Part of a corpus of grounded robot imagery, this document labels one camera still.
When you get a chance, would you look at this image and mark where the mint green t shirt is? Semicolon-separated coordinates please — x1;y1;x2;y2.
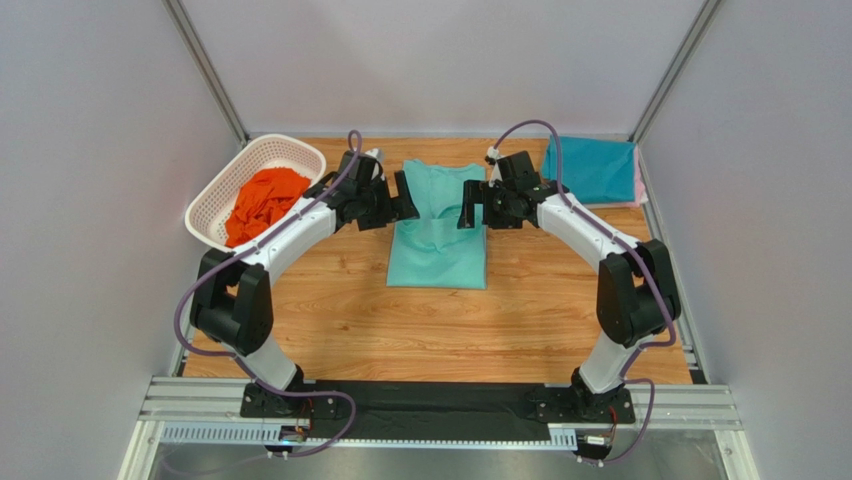
386;159;487;290

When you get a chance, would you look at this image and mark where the black base cloth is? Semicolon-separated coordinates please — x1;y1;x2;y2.
310;380;573;441

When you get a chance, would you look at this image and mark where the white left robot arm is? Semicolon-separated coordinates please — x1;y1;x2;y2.
178;149;419;398

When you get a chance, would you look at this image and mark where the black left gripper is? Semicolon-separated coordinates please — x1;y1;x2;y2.
357;171;421;231

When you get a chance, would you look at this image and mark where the folded teal t shirt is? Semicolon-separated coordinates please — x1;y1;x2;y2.
541;136;635;204

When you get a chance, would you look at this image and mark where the left aluminium corner post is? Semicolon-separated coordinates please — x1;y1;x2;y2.
162;0;250;147

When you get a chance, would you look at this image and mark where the white plastic laundry basket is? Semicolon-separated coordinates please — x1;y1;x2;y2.
184;134;327;251

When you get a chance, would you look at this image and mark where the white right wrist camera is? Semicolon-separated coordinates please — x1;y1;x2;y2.
485;146;502;185

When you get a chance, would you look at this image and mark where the aluminium corner post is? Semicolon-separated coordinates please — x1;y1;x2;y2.
629;0;724;144
162;0;250;147

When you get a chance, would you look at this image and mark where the orange t shirt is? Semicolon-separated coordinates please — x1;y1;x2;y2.
225;167;311;248

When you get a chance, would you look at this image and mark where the right aluminium corner post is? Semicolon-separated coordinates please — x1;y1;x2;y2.
629;0;724;144

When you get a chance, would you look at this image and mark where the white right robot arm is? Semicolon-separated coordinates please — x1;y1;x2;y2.
458;151;681;422

